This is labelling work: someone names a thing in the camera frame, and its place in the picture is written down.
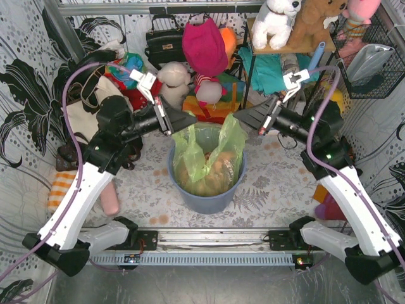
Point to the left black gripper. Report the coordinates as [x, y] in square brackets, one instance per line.
[165, 119]

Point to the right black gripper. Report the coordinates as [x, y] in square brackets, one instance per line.
[266, 118]

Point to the green plastic trash bag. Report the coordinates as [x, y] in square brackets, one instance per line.
[208, 157]

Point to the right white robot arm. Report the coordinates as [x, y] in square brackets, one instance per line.
[375, 249]

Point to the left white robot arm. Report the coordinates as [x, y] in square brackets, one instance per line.
[61, 243]

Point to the rainbow striped bag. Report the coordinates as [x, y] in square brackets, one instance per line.
[229, 103]

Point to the magenta hanging cloth bag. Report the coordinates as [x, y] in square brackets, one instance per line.
[204, 48]

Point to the blue plastic trash bin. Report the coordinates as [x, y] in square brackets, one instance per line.
[207, 205]

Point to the cream canvas tote bag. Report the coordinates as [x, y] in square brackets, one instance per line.
[83, 104]

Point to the brown leather bag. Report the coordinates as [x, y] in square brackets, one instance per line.
[67, 158]

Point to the teal folded cloth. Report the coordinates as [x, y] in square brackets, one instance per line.
[267, 75]

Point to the pink plush pig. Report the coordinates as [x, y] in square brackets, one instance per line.
[208, 90]

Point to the white plush lamb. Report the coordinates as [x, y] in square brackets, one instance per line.
[175, 80]

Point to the red folded cloth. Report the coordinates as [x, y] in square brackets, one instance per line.
[137, 100]

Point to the black leather handbag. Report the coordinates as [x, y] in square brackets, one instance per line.
[164, 46]

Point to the colourful scarf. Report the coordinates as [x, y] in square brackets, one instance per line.
[121, 79]

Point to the yellow plush duck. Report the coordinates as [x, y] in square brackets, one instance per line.
[336, 97]

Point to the orange plush toy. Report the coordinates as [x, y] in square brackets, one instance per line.
[230, 41]

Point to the white plush dog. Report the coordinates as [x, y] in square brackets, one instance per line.
[274, 22]

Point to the black curved hat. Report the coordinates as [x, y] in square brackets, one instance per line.
[98, 56]

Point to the brown plush bear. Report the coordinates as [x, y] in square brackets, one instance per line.
[314, 19]

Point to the pink glasses case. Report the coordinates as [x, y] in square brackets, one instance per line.
[109, 200]

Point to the colourful sock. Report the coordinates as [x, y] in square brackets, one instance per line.
[328, 209]

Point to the silver foil pouch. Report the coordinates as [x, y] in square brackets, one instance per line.
[368, 61]

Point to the orange checked towel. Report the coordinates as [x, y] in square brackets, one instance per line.
[60, 186]

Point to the pink plush toy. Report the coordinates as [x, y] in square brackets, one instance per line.
[358, 18]

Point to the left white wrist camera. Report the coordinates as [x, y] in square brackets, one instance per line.
[145, 81]

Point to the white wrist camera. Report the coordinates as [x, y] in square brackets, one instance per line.
[145, 81]
[293, 83]

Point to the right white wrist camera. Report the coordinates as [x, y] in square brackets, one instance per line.
[293, 83]

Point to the black wire basket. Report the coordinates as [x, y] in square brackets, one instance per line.
[381, 84]

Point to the metal base rail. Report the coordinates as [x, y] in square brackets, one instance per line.
[208, 247]

